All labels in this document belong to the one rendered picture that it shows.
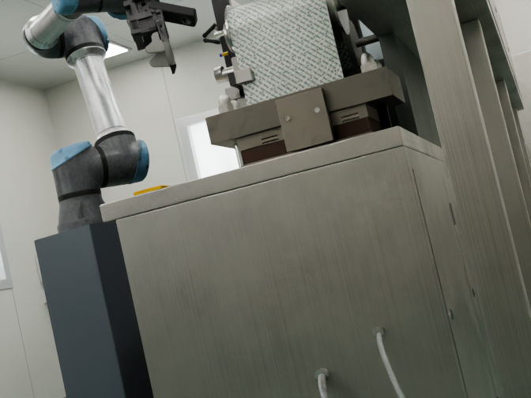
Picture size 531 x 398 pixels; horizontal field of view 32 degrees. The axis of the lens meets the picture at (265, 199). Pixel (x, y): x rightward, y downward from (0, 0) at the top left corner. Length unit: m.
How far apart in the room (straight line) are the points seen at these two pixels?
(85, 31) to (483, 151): 1.67
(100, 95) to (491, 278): 1.60
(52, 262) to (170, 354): 0.63
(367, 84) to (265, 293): 0.47
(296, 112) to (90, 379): 0.95
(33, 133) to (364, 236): 6.85
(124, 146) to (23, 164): 5.69
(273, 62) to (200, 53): 6.13
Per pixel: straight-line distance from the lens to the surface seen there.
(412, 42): 2.29
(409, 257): 1.81
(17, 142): 8.26
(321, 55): 2.14
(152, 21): 2.24
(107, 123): 2.61
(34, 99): 8.71
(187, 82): 8.30
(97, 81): 2.67
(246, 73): 2.17
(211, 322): 1.93
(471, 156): 1.29
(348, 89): 1.91
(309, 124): 1.90
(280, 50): 2.17
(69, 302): 2.47
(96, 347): 2.43
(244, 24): 2.20
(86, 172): 2.51
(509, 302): 1.29
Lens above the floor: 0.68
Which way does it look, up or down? 5 degrees up
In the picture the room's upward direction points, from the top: 13 degrees counter-clockwise
